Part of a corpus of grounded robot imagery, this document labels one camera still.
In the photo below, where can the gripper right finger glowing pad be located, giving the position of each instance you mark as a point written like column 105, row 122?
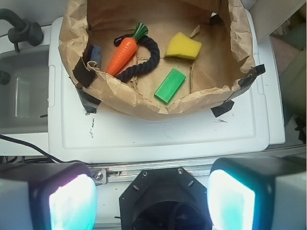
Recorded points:
column 258, row 193

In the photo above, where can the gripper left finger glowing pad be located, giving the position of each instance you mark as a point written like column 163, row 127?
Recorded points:
column 47, row 196

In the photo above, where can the green rectangular block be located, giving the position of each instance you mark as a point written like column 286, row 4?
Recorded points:
column 170, row 85

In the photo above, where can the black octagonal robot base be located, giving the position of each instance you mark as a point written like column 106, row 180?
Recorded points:
column 165, row 199

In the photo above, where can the white plastic lid board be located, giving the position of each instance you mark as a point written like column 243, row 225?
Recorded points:
column 108, row 137

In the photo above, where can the grey sink basin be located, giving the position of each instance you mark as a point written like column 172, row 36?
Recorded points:
column 24, row 90

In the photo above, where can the blue scrub sponge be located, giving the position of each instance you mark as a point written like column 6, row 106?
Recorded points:
column 94, row 54

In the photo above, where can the orange toy carrot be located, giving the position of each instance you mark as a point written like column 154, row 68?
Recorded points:
column 126, row 50

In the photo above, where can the brown paper bag tray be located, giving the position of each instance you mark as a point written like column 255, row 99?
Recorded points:
column 224, row 68

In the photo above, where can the black faucet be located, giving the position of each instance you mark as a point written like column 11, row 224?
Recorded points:
column 22, row 29

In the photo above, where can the yellow sponge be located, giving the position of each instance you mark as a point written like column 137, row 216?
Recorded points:
column 181, row 46

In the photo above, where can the aluminium rail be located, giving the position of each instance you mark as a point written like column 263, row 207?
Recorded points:
column 128, row 172

